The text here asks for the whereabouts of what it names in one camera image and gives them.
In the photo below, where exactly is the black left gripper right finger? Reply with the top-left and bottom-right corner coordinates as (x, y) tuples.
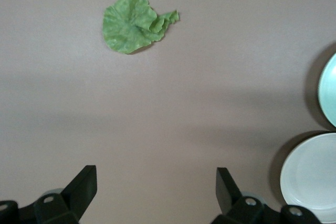
(211, 167), (322, 224)

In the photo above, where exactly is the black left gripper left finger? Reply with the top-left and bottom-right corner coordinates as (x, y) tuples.
(0, 165), (98, 224)

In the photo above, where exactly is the green lettuce leaf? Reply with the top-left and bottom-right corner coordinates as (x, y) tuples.
(102, 0), (181, 55)

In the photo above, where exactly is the beige plate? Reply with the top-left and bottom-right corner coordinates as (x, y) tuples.
(279, 132), (336, 223)

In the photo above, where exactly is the brown table cover sheet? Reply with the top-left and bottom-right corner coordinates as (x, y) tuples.
(0, 0), (336, 224)

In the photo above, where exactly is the pale green plate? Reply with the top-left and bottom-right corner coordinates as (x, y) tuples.
(318, 52), (336, 127)

